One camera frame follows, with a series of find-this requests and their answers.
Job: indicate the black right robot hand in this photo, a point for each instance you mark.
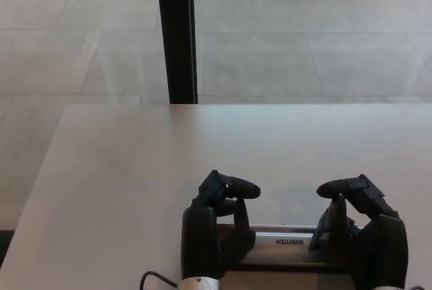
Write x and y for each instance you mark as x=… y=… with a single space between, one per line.
x=381 y=246

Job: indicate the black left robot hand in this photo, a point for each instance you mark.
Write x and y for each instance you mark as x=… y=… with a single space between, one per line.
x=199 y=236

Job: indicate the silver Bostitch hole punch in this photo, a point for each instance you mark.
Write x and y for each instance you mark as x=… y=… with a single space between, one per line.
x=287 y=249

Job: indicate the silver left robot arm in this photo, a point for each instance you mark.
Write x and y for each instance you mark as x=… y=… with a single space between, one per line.
x=200 y=284

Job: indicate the black vertical window post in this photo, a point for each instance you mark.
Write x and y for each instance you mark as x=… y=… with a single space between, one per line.
x=177 y=33

